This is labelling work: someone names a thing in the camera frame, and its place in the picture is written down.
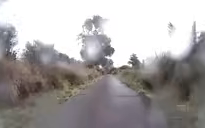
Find trees and bushes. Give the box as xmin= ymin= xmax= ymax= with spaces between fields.
xmin=146 ymin=20 xmax=205 ymax=101

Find overgrown grass verge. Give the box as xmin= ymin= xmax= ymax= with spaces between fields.
xmin=114 ymin=64 xmax=205 ymax=128

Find row of trees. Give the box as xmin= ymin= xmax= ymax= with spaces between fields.
xmin=0 ymin=6 xmax=84 ymax=68

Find grey asphalt road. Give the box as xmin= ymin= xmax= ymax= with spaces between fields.
xmin=58 ymin=74 xmax=169 ymax=128

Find tall dark tree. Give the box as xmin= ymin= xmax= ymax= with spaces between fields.
xmin=77 ymin=14 xmax=116 ymax=68

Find grass verge with dry brush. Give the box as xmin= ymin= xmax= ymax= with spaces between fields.
xmin=0 ymin=59 xmax=106 ymax=128

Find small distant tree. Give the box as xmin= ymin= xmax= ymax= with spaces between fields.
xmin=127 ymin=53 xmax=143 ymax=69

